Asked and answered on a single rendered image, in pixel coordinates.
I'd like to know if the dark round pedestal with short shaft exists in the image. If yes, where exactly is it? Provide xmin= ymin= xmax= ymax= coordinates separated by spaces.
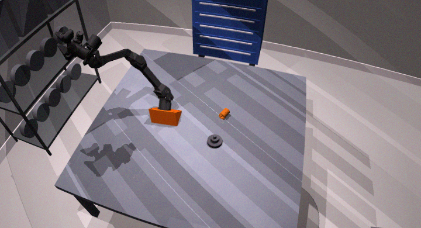
xmin=207 ymin=134 xmax=222 ymax=148

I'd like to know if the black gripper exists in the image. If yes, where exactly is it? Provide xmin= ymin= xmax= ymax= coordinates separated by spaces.
xmin=55 ymin=29 xmax=83 ymax=61

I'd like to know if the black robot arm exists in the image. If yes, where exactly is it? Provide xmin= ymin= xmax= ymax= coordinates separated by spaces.
xmin=72 ymin=31 xmax=174 ymax=110

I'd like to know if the orange knob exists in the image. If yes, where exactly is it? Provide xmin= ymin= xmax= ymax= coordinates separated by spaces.
xmin=219 ymin=108 xmax=230 ymax=119

